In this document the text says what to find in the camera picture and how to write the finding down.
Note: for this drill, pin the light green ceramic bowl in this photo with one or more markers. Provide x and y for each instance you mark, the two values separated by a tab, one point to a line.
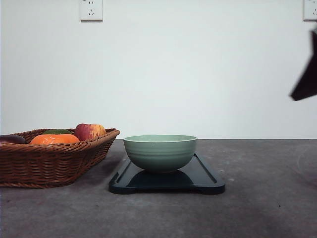
160	152

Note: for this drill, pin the white wall socket right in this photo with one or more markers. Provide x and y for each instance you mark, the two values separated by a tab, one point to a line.
309	11

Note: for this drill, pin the dark blue rectangular tray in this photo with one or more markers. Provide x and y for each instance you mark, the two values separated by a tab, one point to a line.
196	178

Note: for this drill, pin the white wall socket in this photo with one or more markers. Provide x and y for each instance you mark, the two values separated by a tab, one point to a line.
309	11
90	11

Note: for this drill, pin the red yellow apple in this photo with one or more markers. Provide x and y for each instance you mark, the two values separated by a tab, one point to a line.
87	131

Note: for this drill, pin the dark purple eggplant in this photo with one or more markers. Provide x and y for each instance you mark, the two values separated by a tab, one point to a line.
12	138

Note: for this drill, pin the orange tangerine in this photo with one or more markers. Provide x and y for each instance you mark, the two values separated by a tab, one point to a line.
54	139

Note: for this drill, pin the dark green avocado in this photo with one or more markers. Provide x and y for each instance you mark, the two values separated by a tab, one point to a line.
57	131

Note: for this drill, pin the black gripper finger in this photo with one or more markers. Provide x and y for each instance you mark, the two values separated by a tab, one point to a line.
307	85

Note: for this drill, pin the brown wicker basket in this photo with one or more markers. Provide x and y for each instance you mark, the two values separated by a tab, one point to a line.
27	165

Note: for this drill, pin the white wall socket left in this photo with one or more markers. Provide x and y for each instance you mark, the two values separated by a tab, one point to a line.
90	11

